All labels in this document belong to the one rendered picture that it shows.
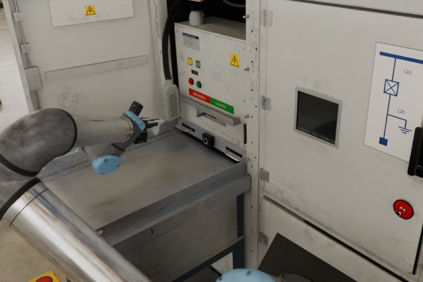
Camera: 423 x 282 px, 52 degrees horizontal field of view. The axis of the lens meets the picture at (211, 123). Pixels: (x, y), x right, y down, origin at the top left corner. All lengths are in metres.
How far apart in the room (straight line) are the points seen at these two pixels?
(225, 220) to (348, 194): 0.60
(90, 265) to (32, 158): 0.25
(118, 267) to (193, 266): 0.87
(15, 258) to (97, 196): 1.30
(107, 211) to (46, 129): 0.74
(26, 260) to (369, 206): 2.13
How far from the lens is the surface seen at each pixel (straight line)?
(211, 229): 1.79
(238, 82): 1.73
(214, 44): 1.79
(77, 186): 1.86
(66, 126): 1.02
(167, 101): 2.01
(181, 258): 1.77
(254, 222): 1.90
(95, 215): 1.66
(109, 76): 2.08
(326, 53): 1.32
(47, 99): 2.06
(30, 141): 0.97
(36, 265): 2.88
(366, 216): 1.43
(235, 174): 1.76
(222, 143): 1.91
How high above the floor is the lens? 1.80
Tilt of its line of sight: 25 degrees down
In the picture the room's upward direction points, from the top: 2 degrees counter-clockwise
